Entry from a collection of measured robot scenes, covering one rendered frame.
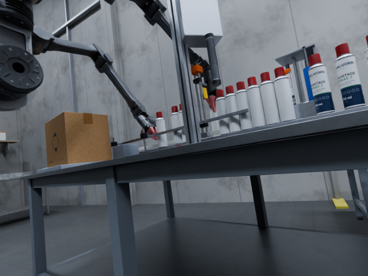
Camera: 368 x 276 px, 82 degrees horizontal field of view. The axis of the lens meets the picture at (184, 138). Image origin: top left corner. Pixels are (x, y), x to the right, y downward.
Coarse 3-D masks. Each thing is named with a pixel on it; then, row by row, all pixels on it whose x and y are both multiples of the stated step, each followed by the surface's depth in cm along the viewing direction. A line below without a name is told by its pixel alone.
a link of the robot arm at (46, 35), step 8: (32, 32) 93; (40, 32) 95; (48, 32) 100; (40, 40) 95; (48, 40) 97; (56, 40) 105; (64, 40) 110; (48, 48) 103; (56, 48) 106; (64, 48) 109; (72, 48) 113; (80, 48) 118; (88, 48) 123; (96, 48) 128; (96, 56) 134; (96, 64) 131; (104, 64) 132
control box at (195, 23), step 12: (180, 0) 86; (192, 0) 88; (204, 0) 89; (216, 0) 90; (180, 12) 86; (192, 12) 87; (204, 12) 88; (216, 12) 90; (180, 24) 88; (192, 24) 86; (204, 24) 87; (216, 24) 89; (192, 36) 86; (204, 36) 87; (216, 36) 88
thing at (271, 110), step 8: (264, 72) 80; (264, 80) 80; (264, 88) 80; (272, 88) 79; (264, 96) 80; (272, 96) 79; (264, 104) 80; (272, 104) 78; (264, 112) 80; (272, 112) 78; (272, 120) 78
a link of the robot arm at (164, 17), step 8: (160, 8) 105; (144, 16) 109; (160, 16) 106; (152, 24) 110; (160, 24) 107; (168, 24) 106; (168, 32) 107; (192, 48) 109; (192, 56) 106; (200, 56) 106; (192, 64) 107; (200, 64) 106
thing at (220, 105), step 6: (216, 90) 95; (222, 90) 95; (216, 96) 96; (222, 96) 94; (216, 102) 94; (222, 102) 93; (216, 108) 95; (222, 108) 93; (222, 114) 92; (222, 120) 92; (222, 126) 92; (228, 126) 92; (222, 132) 92; (228, 132) 92
